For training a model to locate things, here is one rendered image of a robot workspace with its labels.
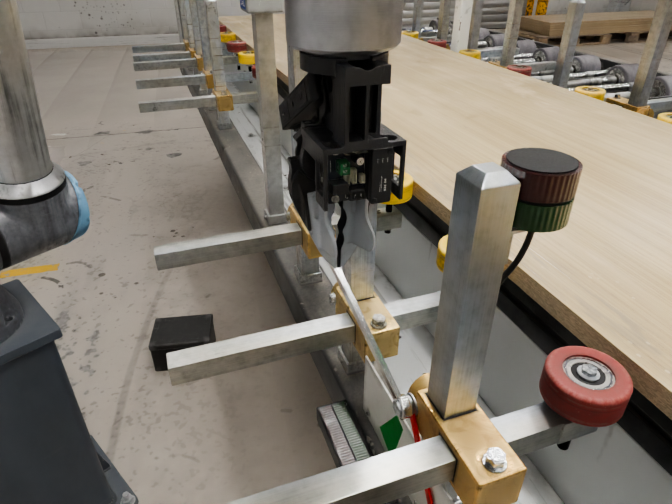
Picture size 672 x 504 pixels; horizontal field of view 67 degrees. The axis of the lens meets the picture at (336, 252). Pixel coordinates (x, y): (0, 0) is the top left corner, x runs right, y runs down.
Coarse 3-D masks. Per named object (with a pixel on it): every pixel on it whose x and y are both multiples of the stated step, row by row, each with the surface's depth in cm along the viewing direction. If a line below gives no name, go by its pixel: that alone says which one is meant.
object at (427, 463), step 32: (512, 416) 51; (544, 416) 51; (416, 448) 48; (448, 448) 48; (512, 448) 49; (320, 480) 45; (352, 480) 45; (384, 480) 45; (416, 480) 46; (448, 480) 48
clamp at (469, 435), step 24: (432, 408) 51; (480, 408) 51; (432, 432) 51; (456, 432) 48; (480, 432) 48; (456, 456) 47; (480, 456) 46; (456, 480) 48; (480, 480) 44; (504, 480) 45
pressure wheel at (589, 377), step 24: (552, 360) 51; (576, 360) 52; (600, 360) 51; (552, 384) 49; (576, 384) 49; (600, 384) 49; (624, 384) 49; (552, 408) 50; (576, 408) 48; (600, 408) 47; (624, 408) 48
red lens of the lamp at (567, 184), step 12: (504, 156) 41; (504, 168) 40; (516, 168) 39; (528, 180) 38; (540, 180) 38; (552, 180) 37; (564, 180) 38; (576, 180) 38; (528, 192) 38; (540, 192) 38; (552, 192) 38; (564, 192) 38
